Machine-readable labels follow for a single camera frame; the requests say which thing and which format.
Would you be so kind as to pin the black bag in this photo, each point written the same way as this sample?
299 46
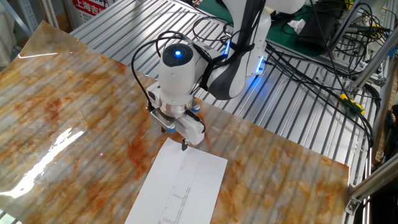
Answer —
320 31

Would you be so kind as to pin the crumpled white tissue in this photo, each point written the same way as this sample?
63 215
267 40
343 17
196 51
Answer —
297 25

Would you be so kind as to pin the aluminium rail with corner bracket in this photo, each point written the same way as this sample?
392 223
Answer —
373 183

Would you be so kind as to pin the thick aluminium frame post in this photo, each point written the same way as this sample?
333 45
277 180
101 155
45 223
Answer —
373 63

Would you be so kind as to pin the silver mount plate blue knobs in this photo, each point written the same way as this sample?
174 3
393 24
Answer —
163 117

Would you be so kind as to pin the white printed paper sheet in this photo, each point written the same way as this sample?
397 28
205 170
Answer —
199 174

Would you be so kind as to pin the thin grey metal pole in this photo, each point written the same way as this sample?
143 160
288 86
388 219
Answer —
345 28

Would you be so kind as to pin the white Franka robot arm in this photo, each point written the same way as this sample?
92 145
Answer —
175 81

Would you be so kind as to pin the orange marble pattern mat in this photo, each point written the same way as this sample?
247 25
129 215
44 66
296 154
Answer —
77 109

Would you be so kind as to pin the brown cardboard sheet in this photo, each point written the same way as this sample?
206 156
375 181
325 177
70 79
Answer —
381 146

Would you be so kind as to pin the white sign with red print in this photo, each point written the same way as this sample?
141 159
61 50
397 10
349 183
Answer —
90 7

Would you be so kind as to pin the green mat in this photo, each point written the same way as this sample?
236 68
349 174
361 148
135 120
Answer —
280 37

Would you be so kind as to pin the grey slotted metal upright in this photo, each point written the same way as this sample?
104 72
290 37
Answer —
28 15

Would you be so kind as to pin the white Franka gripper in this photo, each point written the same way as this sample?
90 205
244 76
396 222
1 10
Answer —
192 132

